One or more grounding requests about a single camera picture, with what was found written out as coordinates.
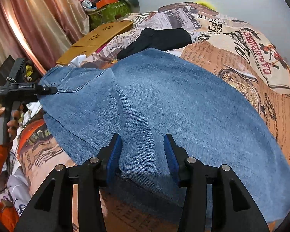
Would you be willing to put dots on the newspaper print bed cover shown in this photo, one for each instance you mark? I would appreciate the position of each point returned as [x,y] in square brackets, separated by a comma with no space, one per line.
[230,49]

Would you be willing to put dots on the green patterned box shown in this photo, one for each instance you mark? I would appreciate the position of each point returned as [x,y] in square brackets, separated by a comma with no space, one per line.
[108,14]

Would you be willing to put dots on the white crumpled cloth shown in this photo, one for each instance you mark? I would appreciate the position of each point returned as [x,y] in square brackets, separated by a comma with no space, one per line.
[33,109]

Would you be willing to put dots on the orange box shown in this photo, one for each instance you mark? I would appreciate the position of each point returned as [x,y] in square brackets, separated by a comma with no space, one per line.
[103,3]

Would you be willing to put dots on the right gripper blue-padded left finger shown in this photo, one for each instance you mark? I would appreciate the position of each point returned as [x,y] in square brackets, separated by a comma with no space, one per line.
[50,208]

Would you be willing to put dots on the pink striped curtain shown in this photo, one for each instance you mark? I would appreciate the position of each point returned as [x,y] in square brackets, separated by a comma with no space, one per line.
[40,30]

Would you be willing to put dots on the yellow pillow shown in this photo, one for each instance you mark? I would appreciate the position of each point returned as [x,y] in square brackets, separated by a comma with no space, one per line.
[206,4]

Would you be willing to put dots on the blue denim pants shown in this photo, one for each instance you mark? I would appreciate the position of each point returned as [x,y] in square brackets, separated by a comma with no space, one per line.
[148,95]

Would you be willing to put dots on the person's left hand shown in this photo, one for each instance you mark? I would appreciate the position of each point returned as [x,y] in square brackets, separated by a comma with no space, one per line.
[13,124]

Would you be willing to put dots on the brown wooden board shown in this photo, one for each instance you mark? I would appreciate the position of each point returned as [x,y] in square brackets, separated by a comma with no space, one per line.
[94,40]

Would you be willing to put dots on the black folded garment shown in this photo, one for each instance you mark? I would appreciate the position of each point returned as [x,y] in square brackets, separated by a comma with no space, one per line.
[164,40]

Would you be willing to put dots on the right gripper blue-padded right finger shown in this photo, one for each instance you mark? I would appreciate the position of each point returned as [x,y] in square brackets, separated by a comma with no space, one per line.
[233,207]

